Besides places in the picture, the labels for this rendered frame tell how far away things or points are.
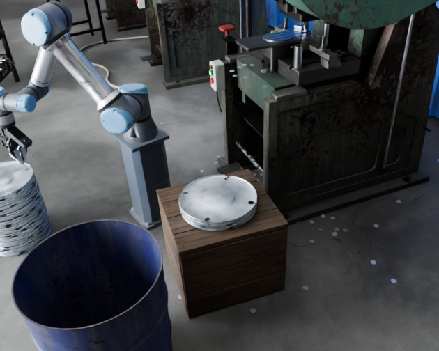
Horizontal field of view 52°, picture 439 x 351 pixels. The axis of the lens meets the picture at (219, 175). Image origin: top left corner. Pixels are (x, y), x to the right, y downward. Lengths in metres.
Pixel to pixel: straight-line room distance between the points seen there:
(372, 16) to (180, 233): 0.98
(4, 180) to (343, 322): 1.51
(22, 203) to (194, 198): 0.79
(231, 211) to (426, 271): 0.87
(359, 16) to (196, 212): 0.86
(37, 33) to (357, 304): 1.54
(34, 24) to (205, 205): 0.87
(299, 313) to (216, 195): 0.55
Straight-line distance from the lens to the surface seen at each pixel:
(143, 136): 1.93
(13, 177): 2.16
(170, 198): 1.75
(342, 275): 1.94
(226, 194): 1.67
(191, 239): 1.56
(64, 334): 1.25
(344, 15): 1.59
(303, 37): 2.04
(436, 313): 1.91
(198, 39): 3.58
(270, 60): 2.01
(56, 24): 1.77
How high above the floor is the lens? 1.40
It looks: 35 degrees down
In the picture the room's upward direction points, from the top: 4 degrees counter-clockwise
